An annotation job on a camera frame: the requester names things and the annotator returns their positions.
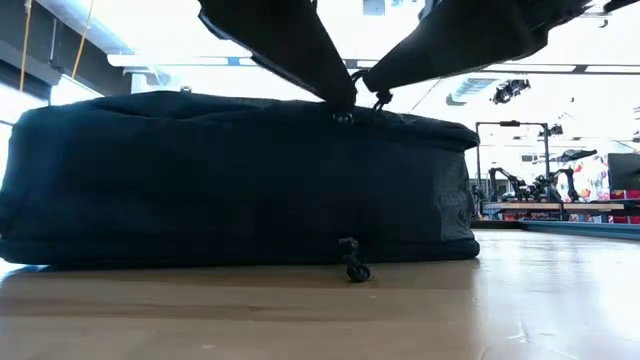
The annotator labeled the black bar with light strips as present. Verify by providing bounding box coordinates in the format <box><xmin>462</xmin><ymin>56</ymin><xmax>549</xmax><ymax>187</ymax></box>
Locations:
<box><xmin>107</xmin><ymin>53</ymin><xmax>640</xmax><ymax>76</ymax></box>

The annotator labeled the ribbed silver air duct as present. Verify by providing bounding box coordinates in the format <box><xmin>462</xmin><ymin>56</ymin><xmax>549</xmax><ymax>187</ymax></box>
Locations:
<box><xmin>444</xmin><ymin>76</ymin><xmax>497</xmax><ymax>108</ymax></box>

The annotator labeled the black background rig frame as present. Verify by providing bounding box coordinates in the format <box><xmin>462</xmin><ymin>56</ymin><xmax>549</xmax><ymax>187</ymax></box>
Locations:
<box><xmin>474</xmin><ymin>120</ymin><xmax>553</xmax><ymax>218</ymax></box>

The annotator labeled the navy backpack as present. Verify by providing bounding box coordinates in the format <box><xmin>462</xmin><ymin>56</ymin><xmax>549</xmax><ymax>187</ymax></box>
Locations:
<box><xmin>0</xmin><ymin>69</ymin><xmax>482</xmax><ymax>284</ymax></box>

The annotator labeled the floral cloth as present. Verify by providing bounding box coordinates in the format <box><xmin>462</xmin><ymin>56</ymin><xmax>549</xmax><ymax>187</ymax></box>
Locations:
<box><xmin>569</xmin><ymin>153</ymin><xmax>613</xmax><ymax>203</ymax></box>

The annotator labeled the black overhead rig camera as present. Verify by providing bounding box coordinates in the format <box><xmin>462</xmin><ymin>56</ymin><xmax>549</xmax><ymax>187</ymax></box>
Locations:
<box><xmin>491</xmin><ymin>78</ymin><xmax>532</xmax><ymax>106</ymax></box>

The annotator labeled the yellow cord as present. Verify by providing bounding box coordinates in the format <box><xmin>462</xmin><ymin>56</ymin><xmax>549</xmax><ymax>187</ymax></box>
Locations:
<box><xmin>71</xmin><ymin>0</ymin><xmax>95</xmax><ymax>80</ymax></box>
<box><xmin>18</xmin><ymin>0</ymin><xmax>33</xmax><ymax>93</ymax></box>

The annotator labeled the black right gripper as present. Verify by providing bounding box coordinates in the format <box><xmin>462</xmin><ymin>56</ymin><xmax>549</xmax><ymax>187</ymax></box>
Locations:
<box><xmin>362</xmin><ymin>0</ymin><xmax>594</xmax><ymax>95</ymax></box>

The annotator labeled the wooden background table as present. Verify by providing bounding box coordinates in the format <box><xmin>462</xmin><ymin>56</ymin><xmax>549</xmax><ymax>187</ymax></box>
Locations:
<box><xmin>481</xmin><ymin>201</ymin><xmax>627</xmax><ymax>213</ymax></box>

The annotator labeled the large black screen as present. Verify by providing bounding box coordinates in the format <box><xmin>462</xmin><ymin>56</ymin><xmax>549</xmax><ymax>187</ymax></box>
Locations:
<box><xmin>607</xmin><ymin>152</ymin><xmax>640</xmax><ymax>193</ymax></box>

